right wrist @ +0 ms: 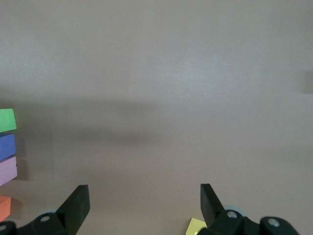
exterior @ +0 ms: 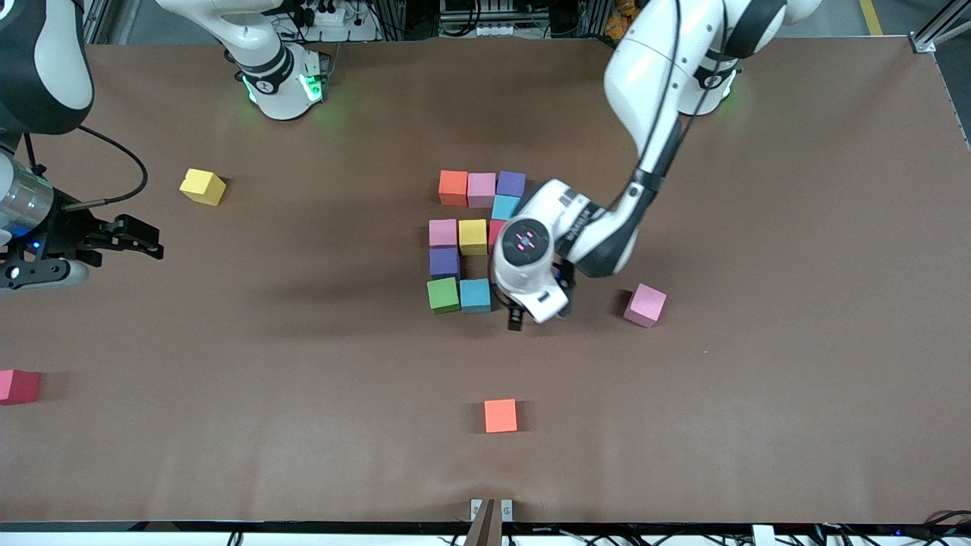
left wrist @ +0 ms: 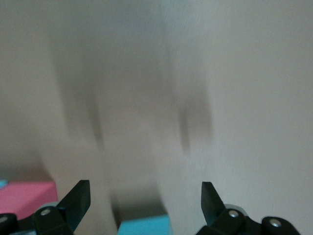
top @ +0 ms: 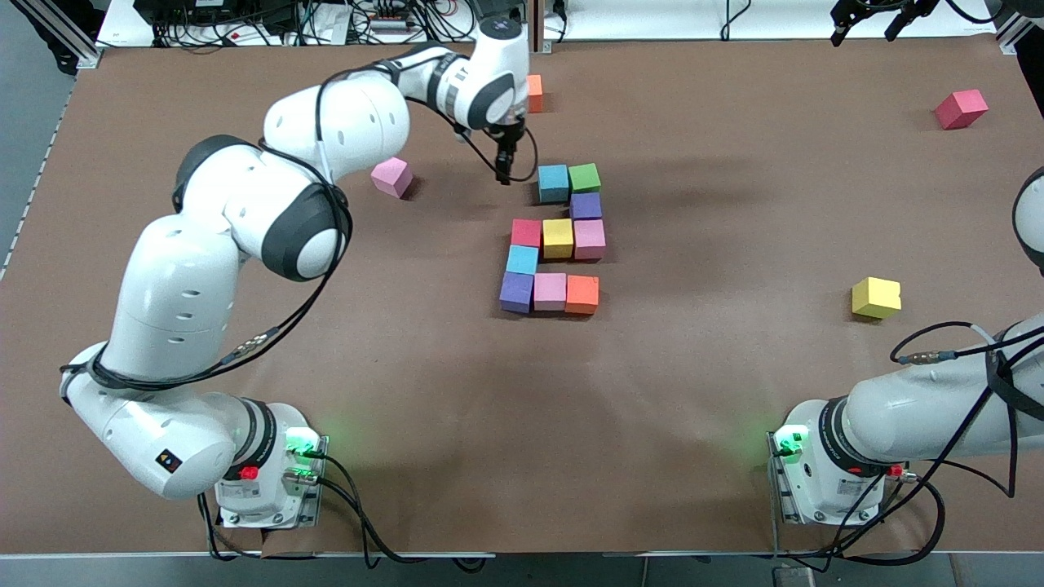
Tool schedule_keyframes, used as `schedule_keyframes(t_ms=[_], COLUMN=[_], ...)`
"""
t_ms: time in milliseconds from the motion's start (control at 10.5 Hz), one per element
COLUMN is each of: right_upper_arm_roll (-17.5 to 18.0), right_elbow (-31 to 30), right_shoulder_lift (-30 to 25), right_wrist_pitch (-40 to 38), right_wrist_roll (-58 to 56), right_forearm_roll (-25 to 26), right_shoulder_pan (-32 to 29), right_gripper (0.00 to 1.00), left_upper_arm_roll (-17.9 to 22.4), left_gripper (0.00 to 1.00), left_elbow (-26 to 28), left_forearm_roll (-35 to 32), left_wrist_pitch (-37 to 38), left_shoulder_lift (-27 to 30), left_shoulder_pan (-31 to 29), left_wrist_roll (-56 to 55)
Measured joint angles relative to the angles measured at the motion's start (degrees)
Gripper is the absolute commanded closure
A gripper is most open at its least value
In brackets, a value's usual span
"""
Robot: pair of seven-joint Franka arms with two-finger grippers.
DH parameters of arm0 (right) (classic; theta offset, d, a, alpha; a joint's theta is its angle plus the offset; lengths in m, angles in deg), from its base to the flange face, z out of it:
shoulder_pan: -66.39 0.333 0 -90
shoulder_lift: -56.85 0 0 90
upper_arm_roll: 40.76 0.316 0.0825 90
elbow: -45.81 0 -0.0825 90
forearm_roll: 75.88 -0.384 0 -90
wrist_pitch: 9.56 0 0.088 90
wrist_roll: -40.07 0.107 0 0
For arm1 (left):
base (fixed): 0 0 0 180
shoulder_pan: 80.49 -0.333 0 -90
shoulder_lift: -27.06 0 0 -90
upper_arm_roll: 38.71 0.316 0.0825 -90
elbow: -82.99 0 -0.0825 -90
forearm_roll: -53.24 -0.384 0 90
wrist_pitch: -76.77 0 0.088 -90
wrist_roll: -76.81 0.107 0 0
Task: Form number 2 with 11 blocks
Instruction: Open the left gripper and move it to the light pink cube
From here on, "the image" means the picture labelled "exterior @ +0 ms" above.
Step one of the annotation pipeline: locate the green foam cube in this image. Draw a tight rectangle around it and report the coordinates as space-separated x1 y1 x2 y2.
427 277 461 315

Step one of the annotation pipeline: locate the yellow foam cube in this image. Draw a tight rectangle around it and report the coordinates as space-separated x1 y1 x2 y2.
179 168 228 207
458 219 489 256

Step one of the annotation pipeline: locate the orange foam cube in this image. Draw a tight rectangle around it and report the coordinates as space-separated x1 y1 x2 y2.
484 398 519 435
439 170 470 208

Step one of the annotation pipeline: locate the large table cover sheet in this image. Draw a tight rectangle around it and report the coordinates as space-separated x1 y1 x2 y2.
0 38 971 526

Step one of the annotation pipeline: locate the white power strip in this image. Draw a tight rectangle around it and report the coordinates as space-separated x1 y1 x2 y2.
440 21 536 39
292 0 380 42

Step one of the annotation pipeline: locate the bag of orange snacks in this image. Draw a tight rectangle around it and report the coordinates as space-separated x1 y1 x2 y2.
605 0 649 40

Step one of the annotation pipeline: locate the black camera cable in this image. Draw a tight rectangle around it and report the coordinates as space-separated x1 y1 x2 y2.
23 125 149 210

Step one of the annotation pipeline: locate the small metal bracket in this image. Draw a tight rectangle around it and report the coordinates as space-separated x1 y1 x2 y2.
470 498 514 524

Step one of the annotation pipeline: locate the aluminium frame profile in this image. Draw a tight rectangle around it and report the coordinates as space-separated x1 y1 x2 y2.
83 0 141 45
910 0 971 54

